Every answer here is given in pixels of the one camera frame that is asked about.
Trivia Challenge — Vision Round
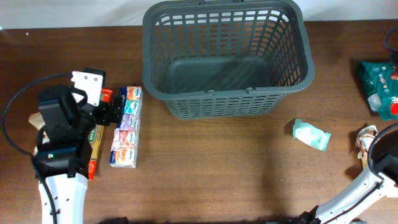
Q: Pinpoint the white brown snack packet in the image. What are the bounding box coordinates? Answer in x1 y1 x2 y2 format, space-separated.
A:
356 125 378 163

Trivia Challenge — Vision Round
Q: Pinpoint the green Nescafe coffee bag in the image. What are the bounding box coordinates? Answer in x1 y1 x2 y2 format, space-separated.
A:
358 61 397 121

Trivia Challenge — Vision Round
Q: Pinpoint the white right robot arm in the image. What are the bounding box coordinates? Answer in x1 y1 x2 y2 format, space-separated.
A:
297 123 397 224

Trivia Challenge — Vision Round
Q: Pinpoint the tan packet under left arm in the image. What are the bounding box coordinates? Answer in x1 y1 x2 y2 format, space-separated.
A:
29 112 49 155

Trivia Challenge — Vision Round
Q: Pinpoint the spaghetti pasta packet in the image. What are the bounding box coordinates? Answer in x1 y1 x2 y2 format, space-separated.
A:
88 88 113 180

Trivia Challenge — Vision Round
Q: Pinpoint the colourful tissue multipack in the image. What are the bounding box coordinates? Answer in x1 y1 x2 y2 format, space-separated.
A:
109 86 144 168

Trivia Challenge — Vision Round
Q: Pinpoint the dark grey plastic basket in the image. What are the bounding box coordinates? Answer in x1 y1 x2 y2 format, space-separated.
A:
142 0 315 119

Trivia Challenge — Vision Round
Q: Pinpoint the mint green wipes packet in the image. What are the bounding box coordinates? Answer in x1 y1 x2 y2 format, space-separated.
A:
292 119 331 151

